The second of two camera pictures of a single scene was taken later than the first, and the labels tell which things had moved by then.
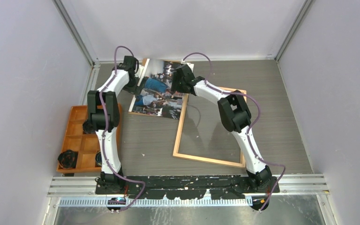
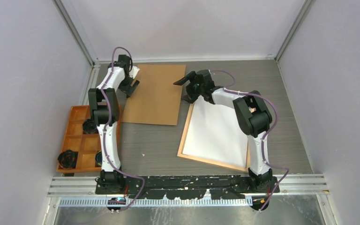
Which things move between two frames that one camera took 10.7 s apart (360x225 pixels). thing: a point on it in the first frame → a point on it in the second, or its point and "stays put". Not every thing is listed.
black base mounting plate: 187,187 stays put
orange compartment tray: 86,145 stays put
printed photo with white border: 155,97 → 215,132
